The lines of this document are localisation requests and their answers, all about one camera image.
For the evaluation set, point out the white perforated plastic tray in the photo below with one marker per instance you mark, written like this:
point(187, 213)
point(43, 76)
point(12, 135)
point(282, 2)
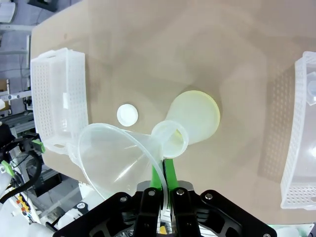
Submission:
point(296, 148)
point(74, 81)

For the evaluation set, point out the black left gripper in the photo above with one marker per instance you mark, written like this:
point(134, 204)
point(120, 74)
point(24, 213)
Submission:
point(6, 138)

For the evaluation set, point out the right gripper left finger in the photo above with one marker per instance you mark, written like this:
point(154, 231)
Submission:
point(148, 209)

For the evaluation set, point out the translucent plastic conical flask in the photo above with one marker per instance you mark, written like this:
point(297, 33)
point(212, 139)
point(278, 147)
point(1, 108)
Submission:
point(197, 116)

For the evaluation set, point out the clear plastic beaker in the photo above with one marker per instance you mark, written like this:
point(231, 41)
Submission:
point(313, 89)

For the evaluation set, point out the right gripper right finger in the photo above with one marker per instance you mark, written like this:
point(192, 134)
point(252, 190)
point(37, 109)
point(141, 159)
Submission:
point(182, 209)

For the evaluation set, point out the round white flask cap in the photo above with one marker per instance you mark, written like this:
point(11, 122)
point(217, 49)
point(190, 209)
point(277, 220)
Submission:
point(127, 114)

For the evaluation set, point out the clear plastic funnel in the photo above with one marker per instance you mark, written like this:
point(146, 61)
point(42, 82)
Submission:
point(111, 153)

